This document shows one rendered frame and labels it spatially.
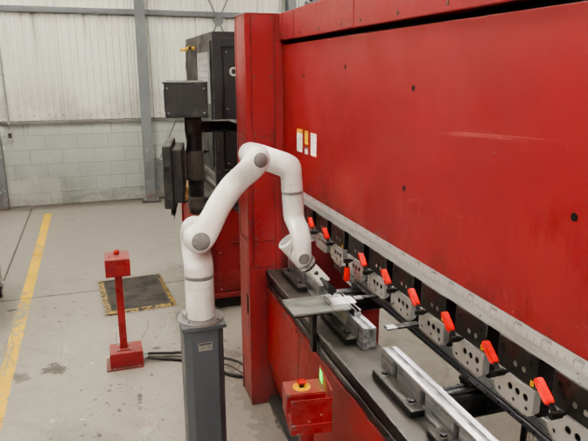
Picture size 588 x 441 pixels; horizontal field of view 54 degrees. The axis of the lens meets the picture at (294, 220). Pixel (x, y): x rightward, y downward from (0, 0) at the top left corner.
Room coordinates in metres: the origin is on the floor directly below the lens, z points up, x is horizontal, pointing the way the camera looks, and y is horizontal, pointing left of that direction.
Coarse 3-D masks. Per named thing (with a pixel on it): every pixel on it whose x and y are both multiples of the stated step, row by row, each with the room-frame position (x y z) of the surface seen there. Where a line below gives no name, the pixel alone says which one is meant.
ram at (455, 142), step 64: (320, 64) 2.69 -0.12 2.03; (384, 64) 2.09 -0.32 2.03; (448, 64) 1.70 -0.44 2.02; (512, 64) 1.44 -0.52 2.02; (576, 64) 1.25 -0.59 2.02; (320, 128) 2.68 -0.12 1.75; (384, 128) 2.07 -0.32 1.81; (448, 128) 1.68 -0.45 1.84; (512, 128) 1.42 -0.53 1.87; (576, 128) 1.23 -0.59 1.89; (320, 192) 2.68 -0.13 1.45; (384, 192) 2.05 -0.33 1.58; (448, 192) 1.66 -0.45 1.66; (512, 192) 1.40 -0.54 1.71; (576, 192) 1.21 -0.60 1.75; (384, 256) 2.03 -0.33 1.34; (448, 256) 1.64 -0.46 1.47; (512, 256) 1.38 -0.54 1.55; (576, 256) 1.19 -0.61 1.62; (576, 320) 1.16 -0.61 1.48
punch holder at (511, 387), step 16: (512, 352) 1.34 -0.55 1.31; (528, 352) 1.29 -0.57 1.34; (512, 368) 1.34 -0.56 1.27; (528, 368) 1.28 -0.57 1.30; (544, 368) 1.26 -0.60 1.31; (496, 384) 1.38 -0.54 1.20; (512, 384) 1.33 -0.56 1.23; (528, 384) 1.27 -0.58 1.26; (512, 400) 1.32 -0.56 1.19; (528, 400) 1.26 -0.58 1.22
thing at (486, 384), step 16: (368, 288) 2.77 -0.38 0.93; (384, 304) 2.61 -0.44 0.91; (400, 320) 2.45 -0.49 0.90; (416, 336) 2.30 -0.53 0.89; (448, 352) 2.07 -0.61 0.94; (464, 368) 1.98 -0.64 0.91; (480, 384) 1.87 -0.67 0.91; (496, 400) 1.78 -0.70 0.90; (512, 416) 1.71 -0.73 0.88; (528, 416) 1.63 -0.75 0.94; (544, 416) 1.57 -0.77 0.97; (544, 432) 1.56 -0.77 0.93
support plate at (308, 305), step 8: (312, 296) 2.50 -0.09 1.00; (328, 296) 2.50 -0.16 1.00; (336, 296) 2.50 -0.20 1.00; (288, 304) 2.39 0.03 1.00; (296, 304) 2.39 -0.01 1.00; (304, 304) 2.39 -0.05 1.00; (312, 304) 2.39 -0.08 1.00; (320, 304) 2.39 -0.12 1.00; (344, 304) 2.39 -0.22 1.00; (296, 312) 2.31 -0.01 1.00; (304, 312) 2.31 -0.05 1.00; (312, 312) 2.31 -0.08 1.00; (320, 312) 2.32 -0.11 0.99
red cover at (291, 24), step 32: (320, 0) 2.65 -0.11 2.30; (352, 0) 2.32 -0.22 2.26; (384, 0) 2.07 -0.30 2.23; (416, 0) 1.86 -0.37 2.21; (448, 0) 1.69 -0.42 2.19; (480, 0) 1.55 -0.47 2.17; (512, 0) 1.44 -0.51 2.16; (544, 0) 1.42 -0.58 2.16; (288, 32) 3.10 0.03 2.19; (320, 32) 2.65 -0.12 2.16
